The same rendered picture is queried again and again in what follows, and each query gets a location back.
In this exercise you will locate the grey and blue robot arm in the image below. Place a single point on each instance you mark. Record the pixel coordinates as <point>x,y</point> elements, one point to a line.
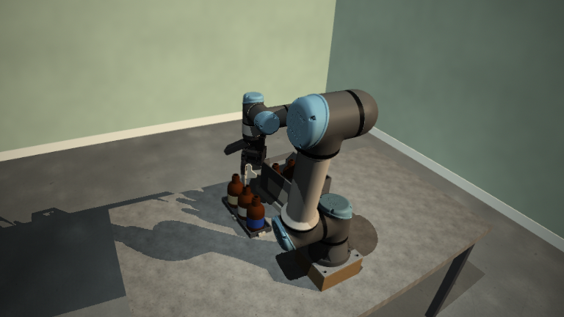
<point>316,126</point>

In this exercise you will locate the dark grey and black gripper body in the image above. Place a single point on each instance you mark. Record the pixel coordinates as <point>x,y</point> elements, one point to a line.
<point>256,149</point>

